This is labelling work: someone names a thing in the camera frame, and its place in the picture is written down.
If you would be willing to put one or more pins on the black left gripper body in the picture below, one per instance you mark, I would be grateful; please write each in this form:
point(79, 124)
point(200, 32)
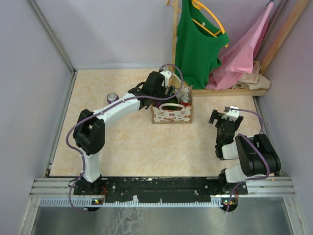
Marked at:
point(160, 92)

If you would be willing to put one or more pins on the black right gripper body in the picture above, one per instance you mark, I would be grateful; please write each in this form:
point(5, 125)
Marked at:
point(218, 141)

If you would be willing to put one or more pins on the green glass bottle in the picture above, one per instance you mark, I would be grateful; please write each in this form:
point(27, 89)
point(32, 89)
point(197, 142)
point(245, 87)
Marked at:
point(173, 100)

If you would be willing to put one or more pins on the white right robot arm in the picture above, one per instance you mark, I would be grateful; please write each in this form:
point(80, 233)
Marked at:
point(256, 155)

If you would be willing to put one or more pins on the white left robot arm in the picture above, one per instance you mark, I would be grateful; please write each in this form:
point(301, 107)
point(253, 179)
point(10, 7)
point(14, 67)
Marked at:
point(89, 134)

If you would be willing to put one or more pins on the canvas bag with cat print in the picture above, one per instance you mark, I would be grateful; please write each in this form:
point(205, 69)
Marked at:
point(170, 112)

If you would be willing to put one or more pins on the wooden clothes rack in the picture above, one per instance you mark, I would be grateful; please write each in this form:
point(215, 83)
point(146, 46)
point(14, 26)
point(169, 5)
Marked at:
point(284, 31)

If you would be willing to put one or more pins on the red Coke can upper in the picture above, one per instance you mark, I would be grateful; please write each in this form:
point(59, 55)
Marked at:
point(185, 100)

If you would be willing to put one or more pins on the beige cloth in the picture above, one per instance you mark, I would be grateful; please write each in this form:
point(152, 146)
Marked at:
point(253, 80)

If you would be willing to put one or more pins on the pink garment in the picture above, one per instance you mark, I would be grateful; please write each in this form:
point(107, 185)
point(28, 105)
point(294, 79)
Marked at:
point(239, 59)

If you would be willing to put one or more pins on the green tank top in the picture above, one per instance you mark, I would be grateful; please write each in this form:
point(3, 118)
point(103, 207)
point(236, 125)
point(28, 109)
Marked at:
point(197, 53)

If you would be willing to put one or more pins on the yellow clothes hanger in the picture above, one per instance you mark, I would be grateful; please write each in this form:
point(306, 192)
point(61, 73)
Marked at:
point(205, 19)

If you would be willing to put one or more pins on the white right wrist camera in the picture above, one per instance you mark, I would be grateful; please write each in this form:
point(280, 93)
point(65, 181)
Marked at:
point(231, 113)

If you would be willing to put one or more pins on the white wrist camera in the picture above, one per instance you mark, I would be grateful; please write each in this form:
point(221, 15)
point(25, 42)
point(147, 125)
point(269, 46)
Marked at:
point(231, 113)
point(167, 75)

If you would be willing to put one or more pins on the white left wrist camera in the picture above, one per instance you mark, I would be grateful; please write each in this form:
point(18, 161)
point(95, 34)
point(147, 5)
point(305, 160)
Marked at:
point(167, 75)

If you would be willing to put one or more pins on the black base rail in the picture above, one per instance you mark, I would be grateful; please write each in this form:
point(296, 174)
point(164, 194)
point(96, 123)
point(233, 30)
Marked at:
point(155, 189)

